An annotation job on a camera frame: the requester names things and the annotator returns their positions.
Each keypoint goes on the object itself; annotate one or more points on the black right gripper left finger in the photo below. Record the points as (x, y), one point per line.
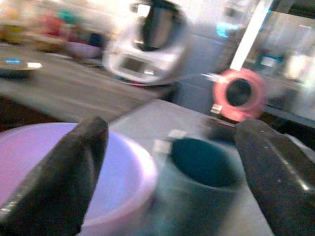
(61, 182)

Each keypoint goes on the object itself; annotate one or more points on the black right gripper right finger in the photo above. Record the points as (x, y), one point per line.
(278, 177)

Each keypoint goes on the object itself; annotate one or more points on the purple plastic bowl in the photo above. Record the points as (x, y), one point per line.
(123, 177)

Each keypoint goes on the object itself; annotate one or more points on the teal plastic cup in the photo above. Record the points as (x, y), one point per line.
(197, 186)

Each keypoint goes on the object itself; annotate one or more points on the pink tape roll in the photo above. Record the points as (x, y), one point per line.
(240, 94)

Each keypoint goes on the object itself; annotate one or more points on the black kitchen scale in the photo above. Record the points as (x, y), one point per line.
(17, 67)

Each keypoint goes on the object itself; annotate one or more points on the small purple bowl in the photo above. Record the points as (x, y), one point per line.
(82, 50)

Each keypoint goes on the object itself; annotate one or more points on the white kitchen food processor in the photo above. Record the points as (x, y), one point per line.
(150, 41)

